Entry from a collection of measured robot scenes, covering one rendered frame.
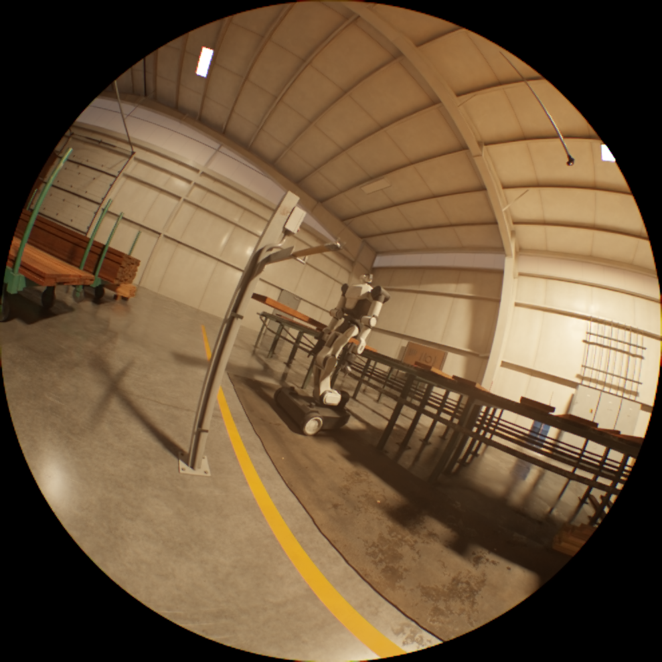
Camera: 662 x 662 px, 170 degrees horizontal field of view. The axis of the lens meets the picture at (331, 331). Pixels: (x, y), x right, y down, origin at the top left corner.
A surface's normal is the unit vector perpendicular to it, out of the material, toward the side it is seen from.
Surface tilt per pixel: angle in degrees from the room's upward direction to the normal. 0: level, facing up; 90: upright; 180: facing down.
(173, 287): 93
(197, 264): 86
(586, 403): 90
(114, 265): 90
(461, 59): 175
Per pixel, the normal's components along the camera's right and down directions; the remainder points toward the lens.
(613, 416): -0.74, -0.32
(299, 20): -0.44, 0.89
